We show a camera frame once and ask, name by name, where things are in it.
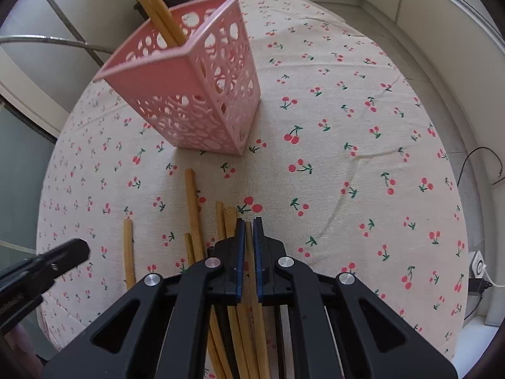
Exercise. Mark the cherry print tablecloth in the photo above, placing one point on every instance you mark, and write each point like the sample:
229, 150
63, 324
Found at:
335, 106

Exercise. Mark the white stove cabinet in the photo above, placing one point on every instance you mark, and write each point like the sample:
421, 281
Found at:
442, 19

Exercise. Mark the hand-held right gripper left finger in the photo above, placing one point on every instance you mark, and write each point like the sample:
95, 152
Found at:
239, 252

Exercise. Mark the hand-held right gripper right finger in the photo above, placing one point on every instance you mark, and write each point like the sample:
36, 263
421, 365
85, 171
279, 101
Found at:
257, 252

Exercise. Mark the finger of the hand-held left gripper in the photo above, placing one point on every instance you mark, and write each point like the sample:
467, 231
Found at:
59, 258

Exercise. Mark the metal mop pole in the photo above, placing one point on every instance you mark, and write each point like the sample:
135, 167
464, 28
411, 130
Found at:
47, 38

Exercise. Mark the pink perforated plastic basket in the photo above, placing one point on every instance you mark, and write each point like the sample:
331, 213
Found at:
185, 87

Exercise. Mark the white power adapter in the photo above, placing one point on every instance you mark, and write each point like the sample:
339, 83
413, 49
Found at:
476, 264

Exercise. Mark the frosted glass door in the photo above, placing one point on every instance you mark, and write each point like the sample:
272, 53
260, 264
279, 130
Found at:
19, 173

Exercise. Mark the black power adapter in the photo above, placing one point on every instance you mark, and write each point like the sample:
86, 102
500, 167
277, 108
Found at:
478, 286

